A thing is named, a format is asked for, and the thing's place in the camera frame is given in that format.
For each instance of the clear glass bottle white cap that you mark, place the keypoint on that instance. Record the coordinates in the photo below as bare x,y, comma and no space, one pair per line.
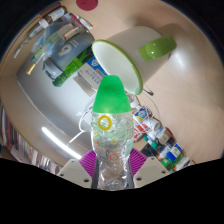
33,33

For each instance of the white LED light bar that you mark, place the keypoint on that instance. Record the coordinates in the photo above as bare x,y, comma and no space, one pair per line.
60,142

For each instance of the clear bottle with green cap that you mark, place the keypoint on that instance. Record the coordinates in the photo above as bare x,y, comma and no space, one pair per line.
111,140

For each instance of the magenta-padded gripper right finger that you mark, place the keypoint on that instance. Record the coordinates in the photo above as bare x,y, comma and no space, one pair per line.
150,170

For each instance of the grey water bottle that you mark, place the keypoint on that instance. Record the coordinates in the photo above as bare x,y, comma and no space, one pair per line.
71,45

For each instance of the red and white canister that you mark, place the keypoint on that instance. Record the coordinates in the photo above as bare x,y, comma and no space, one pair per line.
145,127

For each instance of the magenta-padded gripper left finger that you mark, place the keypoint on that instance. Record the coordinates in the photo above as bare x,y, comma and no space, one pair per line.
75,171

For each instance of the flat round red coaster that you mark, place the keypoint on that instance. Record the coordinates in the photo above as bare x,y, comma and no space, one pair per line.
87,4

